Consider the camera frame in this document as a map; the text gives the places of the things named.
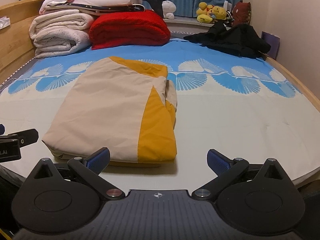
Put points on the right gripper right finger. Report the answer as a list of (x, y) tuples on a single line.
[(228, 171)]

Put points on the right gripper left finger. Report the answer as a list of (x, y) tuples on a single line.
[(88, 171)]

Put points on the beige and mustard garment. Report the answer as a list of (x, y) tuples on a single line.
[(115, 112)]

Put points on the black clothing pile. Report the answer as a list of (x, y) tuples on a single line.
[(240, 40)]

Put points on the white folded fleece blanket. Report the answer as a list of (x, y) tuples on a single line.
[(60, 33)]

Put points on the purple paper bag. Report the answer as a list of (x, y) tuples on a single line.
[(273, 41)]

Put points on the red folded blanket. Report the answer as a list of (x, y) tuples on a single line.
[(144, 28)]

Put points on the white folded pillow stack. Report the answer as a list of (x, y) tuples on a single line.
[(96, 6)]

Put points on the yellow plush toys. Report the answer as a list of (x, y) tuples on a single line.
[(207, 13)]

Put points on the dark red plush toy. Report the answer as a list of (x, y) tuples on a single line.
[(241, 13)]

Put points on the white plush toy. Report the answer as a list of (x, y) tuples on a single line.
[(168, 9)]

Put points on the wooden bed frame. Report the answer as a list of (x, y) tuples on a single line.
[(17, 35)]

